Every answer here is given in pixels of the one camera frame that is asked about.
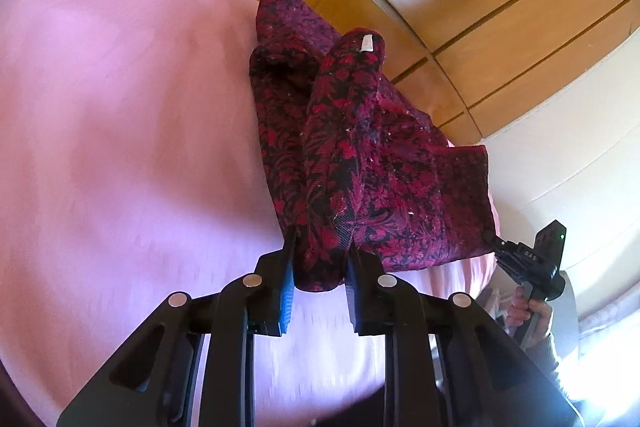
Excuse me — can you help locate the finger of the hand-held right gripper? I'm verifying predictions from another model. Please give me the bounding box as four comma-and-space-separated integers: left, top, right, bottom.
482, 231, 509, 262

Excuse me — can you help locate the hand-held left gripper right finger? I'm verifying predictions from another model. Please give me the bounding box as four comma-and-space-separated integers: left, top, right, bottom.
345, 248, 584, 427

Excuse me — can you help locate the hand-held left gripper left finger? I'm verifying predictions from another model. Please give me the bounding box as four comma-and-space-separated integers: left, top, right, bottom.
56, 237, 297, 427

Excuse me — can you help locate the dark red patterned sweater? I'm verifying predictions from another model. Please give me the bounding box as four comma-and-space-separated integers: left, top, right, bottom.
247, 0, 497, 294

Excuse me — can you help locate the person's right forearm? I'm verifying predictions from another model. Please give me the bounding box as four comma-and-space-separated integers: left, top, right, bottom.
519, 331, 562, 377

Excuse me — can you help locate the person's right hand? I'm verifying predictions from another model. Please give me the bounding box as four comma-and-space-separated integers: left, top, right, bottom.
505, 286, 556, 349

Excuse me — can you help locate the pink blanket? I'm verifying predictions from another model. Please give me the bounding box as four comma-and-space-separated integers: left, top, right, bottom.
0, 0, 501, 427

